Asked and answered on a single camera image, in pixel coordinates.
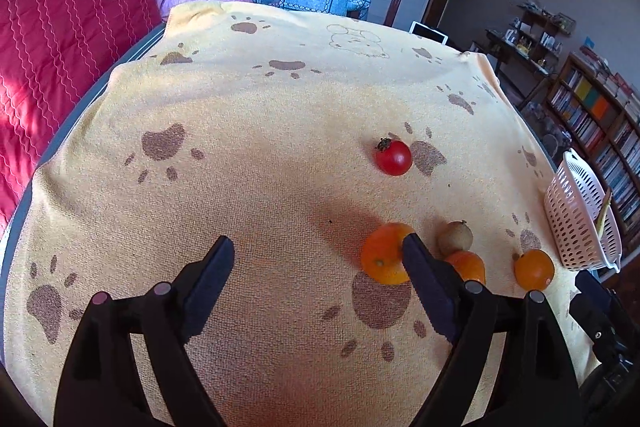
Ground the brown kiwi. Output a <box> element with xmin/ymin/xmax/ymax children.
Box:
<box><xmin>438</xmin><ymin>220</ymin><xmax>474</xmax><ymax>256</ymax></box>

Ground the small wooden desk shelf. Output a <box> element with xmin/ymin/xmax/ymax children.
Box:
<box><xmin>510</xmin><ymin>0</ymin><xmax>576</xmax><ymax>58</ymax></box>

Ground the white tablet on stand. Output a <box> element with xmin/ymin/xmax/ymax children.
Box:
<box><xmin>410</xmin><ymin>21</ymin><xmax>450</xmax><ymax>46</ymax></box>

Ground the wooden bookshelf with books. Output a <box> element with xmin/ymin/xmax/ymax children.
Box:
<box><xmin>545</xmin><ymin>47</ymin><xmax>640</xmax><ymax>253</ymax></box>

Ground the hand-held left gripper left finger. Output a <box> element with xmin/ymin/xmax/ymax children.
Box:
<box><xmin>54</xmin><ymin>235</ymin><xmax>236</xmax><ymax>427</ymax></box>

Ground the dark wooden desk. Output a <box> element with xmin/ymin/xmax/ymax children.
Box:
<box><xmin>470</xmin><ymin>29</ymin><xmax>561</xmax><ymax>78</ymax></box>

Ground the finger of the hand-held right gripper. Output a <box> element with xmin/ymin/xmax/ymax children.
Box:
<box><xmin>574</xmin><ymin>271</ymin><xmax>627</xmax><ymax>358</ymax></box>

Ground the red quilted bedspread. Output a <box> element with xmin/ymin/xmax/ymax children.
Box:
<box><xmin>0</xmin><ymin>0</ymin><xmax>166</xmax><ymax>228</ymax></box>

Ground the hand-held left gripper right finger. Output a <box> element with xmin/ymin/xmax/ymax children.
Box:
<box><xmin>401</xmin><ymin>233</ymin><xmax>581</xmax><ymax>427</ymax></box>

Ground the red tomato with stem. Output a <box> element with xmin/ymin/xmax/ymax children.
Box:
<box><xmin>375</xmin><ymin>138</ymin><xmax>413</xmax><ymax>176</ymax></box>

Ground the orange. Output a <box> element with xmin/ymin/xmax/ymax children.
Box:
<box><xmin>444</xmin><ymin>251</ymin><xmax>487</xmax><ymax>286</ymax></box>
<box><xmin>361</xmin><ymin>223</ymin><xmax>416</xmax><ymax>285</ymax></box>
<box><xmin>514</xmin><ymin>249</ymin><xmax>556</xmax><ymax>292</ymax></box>

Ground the white plastic basket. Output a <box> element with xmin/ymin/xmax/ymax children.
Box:
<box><xmin>543</xmin><ymin>149</ymin><xmax>622</xmax><ymax>272</ymax></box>

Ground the yellow paw-print towel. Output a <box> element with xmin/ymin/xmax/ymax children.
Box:
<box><xmin>10</xmin><ymin>1</ymin><xmax>601</xmax><ymax>427</ymax></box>

